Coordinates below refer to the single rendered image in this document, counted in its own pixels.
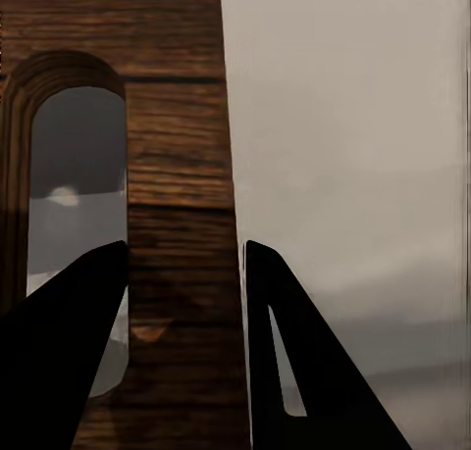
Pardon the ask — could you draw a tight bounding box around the cutting board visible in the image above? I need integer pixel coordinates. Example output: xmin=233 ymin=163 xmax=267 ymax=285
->
xmin=0 ymin=0 xmax=252 ymax=450

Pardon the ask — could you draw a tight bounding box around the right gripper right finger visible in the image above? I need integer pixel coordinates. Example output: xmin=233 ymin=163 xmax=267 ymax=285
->
xmin=245 ymin=239 xmax=411 ymax=450

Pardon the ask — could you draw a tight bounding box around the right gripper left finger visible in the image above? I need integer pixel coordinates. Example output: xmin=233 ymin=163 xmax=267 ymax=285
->
xmin=0 ymin=240 xmax=128 ymax=450

